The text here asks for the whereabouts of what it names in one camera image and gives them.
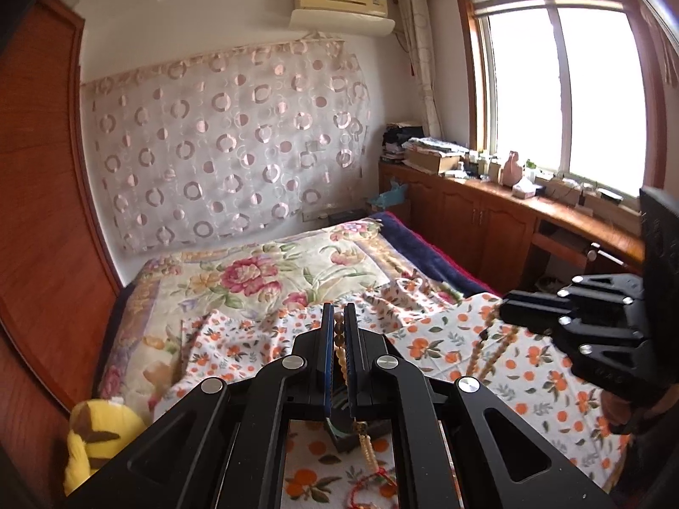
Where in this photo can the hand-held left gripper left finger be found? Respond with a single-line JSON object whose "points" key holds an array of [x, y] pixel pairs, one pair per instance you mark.
{"points": [[329, 382]]}

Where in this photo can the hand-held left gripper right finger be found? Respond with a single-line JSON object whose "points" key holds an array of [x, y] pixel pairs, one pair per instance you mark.
{"points": [[351, 382]]}

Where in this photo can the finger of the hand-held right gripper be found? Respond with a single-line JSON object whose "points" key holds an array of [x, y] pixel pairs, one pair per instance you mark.
{"points": [[610, 350], [536, 307]]}

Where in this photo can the black jewelry box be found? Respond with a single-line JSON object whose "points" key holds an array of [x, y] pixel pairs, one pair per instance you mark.
{"points": [[345, 441]]}

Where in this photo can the orange fruit print cloth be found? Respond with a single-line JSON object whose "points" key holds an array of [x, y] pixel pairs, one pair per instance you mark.
{"points": [[451, 350]]}

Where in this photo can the wooden cabinet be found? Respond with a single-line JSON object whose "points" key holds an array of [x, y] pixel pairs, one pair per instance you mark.
{"points": [[477, 217]]}

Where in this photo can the white tissue box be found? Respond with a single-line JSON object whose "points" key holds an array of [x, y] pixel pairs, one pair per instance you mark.
{"points": [[526, 190]]}

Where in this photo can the dark blue blanket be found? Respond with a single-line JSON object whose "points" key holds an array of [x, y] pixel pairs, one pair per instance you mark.
{"points": [[424, 254]]}

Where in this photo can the floral quilt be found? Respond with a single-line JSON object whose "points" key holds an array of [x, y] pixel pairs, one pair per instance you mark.
{"points": [[265, 270]]}

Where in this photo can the pink figurine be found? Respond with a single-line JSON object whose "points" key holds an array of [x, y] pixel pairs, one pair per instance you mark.
{"points": [[512, 172]]}

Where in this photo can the row of small bottles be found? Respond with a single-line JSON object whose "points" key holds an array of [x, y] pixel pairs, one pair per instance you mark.
{"points": [[482, 165]]}

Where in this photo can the cardboard box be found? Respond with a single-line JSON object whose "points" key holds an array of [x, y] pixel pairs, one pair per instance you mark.
{"points": [[429, 161]]}

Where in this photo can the folded patterned fabric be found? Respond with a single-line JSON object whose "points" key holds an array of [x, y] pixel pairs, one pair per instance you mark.
{"points": [[437, 144]]}

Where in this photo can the wooden framed window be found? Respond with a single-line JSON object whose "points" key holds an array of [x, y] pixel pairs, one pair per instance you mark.
{"points": [[530, 90]]}

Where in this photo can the stack of dark clothes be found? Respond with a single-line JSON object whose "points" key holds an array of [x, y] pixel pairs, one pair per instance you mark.
{"points": [[398, 140]]}

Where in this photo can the yellow plush toy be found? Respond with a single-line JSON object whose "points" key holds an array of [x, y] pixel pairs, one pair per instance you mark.
{"points": [[90, 435]]}

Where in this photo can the patterned window curtain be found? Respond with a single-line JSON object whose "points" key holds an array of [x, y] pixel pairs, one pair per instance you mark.
{"points": [[421, 63]]}

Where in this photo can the wooden wardrobe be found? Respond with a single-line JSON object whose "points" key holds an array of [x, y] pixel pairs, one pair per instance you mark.
{"points": [[42, 196]]}

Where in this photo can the beige air conditioner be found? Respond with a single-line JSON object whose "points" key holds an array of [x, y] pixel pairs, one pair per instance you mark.
{"points": [[339, 10]]}

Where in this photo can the circle patterned wall curtain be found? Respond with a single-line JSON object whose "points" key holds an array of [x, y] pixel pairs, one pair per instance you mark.
{"points": [[212, 143]]}

